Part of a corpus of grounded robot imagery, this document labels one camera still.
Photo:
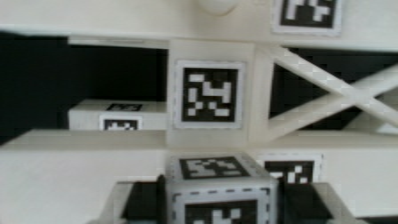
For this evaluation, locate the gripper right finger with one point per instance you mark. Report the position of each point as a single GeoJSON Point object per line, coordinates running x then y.
{"type": "Point", "coordinates": [312, 206]}

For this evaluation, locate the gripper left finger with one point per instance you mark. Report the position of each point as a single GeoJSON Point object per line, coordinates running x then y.
{"type": "Point", "coordinates": [136, 203]}

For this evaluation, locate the white tagged cube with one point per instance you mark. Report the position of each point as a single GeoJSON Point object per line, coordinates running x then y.
{"type": "Point", "coordinates": [221, 190]}

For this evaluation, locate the white chair back frame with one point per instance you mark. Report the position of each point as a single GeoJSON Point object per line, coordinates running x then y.
{"type": "Point", "coordinates": [62, 166]}

